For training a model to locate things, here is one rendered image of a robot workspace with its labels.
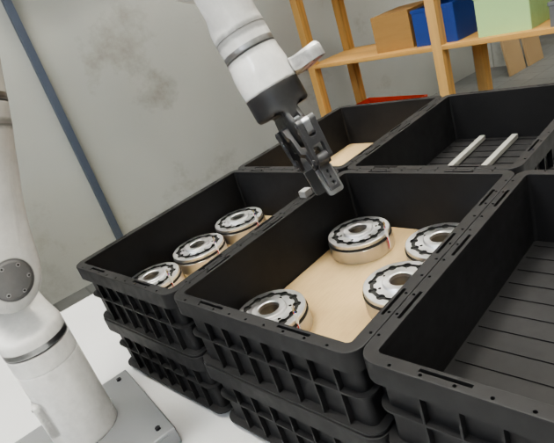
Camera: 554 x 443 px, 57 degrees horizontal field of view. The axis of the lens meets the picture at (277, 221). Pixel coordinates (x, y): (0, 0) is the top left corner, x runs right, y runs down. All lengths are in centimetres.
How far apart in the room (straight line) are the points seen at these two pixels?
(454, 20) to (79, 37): 209
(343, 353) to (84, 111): 294
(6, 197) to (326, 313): 44
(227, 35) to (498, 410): 49
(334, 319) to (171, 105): 291
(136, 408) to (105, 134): 260
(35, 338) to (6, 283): 9
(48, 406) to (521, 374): 61
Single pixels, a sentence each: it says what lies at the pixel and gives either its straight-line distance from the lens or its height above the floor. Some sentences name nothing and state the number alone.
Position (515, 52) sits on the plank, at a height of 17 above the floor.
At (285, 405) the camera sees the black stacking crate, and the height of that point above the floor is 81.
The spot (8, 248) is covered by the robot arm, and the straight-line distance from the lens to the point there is 72.
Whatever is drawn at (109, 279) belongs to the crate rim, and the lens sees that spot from 83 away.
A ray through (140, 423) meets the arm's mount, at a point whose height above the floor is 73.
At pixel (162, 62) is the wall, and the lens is 349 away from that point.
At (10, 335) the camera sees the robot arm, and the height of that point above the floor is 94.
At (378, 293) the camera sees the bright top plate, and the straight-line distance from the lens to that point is 67.
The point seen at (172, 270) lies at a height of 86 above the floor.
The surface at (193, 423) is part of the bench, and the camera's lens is 84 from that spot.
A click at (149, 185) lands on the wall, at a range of 344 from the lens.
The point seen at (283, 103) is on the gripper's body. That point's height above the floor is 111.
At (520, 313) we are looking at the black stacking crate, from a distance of 66.
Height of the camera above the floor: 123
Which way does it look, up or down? 23 degrees down
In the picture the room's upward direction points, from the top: 19 degrees counter-clockwise
